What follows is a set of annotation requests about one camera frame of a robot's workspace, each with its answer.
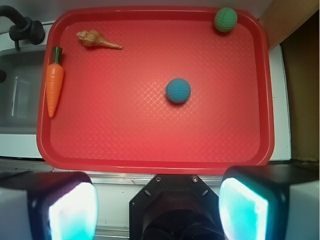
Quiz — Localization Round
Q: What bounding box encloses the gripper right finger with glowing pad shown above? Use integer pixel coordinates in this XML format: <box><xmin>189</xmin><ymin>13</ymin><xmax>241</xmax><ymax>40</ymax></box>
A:
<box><xmin>219</xmin><ymin>164</ymin><xmax>320</xmax><ymax>240</ymax></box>

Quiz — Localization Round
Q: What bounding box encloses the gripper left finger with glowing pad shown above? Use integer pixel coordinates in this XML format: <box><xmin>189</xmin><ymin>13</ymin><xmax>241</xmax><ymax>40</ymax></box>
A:
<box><xmin>0</xmin><ymin>171</ymin><xmax>98</xmax><ymax>240</ymax></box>

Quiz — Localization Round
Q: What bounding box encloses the blue dimpled ball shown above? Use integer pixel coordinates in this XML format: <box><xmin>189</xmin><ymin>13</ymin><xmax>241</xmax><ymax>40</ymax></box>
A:
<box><xmin>165</xmin><ymin>78</ymin><xmax>191</xmax><ymax>104</ymax></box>

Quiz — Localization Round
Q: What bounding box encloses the green dimpled ball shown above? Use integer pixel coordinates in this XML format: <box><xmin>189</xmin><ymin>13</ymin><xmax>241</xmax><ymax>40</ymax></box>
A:
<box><xmin>214</xmin><ymin>7</ymin><xmax>238</xmax><ymax>33</ymax></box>

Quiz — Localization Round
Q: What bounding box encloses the grey toy sink basin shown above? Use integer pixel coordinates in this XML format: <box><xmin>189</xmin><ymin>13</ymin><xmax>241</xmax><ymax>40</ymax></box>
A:
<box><xmin>0</xmin><ymin>45</ymin><xmax>46</xmax><ymax>135</ymax></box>

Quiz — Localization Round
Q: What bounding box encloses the orange toy carrot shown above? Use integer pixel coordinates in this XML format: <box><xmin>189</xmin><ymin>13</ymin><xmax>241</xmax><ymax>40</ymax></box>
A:
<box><xmin>45</xmin><ymin>46</ymin><xmax>64</xmax><ymax>118</ymax></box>

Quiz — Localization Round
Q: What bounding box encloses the red plastic tray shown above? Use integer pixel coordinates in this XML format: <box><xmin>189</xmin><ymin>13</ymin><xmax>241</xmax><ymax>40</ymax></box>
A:
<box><xmin>36</xmin><ymin>7</ymin><xmax>275</xmax><ymax>175</ymax></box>

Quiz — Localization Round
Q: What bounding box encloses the tan toy seashell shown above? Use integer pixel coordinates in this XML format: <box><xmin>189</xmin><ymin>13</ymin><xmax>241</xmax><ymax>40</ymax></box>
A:
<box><xmin>75</xmin><ymin>29</ymin><xmax>123</xmax><ymax>50</ymax></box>

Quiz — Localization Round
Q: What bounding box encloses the black faucet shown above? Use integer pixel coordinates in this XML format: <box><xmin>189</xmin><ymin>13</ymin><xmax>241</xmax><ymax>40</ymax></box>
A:
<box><xmin>0</xmin><ymin>5</ymin><xmax>46</xmax><ymax>51</ymax></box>

